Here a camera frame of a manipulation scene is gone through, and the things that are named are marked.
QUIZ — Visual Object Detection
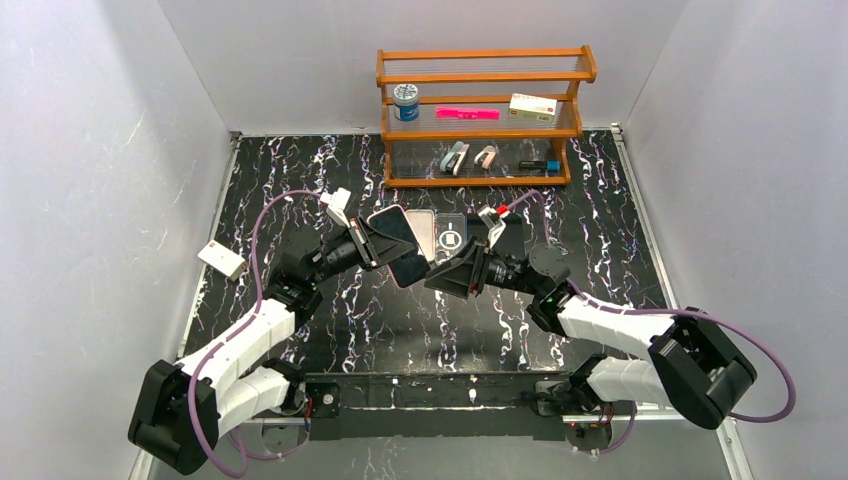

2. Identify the pink white stapler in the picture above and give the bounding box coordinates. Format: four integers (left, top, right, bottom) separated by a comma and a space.
474, 146, 497, 171

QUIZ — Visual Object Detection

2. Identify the left black motor mount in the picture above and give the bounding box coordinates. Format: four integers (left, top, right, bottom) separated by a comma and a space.
305, 381, 341, 418

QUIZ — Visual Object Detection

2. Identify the orange wooden shelf rack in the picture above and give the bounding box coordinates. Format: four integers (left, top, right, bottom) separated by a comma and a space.
375, 45, 598, 189

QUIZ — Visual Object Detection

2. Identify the purple cable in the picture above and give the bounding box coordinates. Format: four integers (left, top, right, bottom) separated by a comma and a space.
506, 190, 797, 424
187, 190, 326, 478

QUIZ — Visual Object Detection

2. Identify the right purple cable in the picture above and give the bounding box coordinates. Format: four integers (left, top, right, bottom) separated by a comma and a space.
506, 190, 797, 424

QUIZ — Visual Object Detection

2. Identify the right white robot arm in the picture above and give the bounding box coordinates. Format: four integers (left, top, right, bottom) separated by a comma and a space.
424, 242, 757, 430

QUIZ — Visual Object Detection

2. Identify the right black motor mount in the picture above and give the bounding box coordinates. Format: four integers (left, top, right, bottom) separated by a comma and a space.
519, 381, 615, 453

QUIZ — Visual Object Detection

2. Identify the white cardboard box on shelf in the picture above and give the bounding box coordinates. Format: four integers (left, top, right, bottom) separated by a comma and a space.
508, 93, 558, 124

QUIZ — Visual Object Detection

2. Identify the white box with red label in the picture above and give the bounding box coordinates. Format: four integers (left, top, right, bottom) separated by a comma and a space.
197, 240, 247, 281

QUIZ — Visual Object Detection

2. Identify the beige phone case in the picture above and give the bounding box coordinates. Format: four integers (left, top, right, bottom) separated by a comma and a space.
406, 209, 436, 263

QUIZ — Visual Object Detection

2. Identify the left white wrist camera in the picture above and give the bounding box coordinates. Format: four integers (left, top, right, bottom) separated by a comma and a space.
319, 187, 351, 229

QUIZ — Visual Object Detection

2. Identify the blue grey stapler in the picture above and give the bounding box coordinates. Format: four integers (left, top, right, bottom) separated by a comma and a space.
440, 141, 469, 176

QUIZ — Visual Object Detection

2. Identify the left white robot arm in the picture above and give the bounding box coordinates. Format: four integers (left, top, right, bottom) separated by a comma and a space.
128, 206, 419, 475

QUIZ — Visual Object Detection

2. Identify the dark phone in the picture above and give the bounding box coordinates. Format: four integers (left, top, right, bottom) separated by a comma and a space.
466, 214, 489, 241

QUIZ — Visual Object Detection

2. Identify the clear phone case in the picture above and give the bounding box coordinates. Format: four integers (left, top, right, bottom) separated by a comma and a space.
435, 213, 467, 264

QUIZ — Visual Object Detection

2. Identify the blue white round jar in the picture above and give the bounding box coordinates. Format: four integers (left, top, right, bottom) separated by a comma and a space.
392, 83, 420, 122

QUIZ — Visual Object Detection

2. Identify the pink plastic ruler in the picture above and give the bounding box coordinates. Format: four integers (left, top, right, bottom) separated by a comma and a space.
435, 106, 500, 120

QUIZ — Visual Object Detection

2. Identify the black blue small device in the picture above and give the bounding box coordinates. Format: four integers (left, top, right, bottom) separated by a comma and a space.
518, 160, 561, 175

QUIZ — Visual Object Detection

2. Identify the black motor mount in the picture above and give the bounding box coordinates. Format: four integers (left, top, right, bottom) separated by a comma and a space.
519, 381, 615, 453
305, 381, 341, 418

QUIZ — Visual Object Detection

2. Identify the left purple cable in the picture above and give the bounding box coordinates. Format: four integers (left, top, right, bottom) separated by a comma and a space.
187, 190, 326, 478

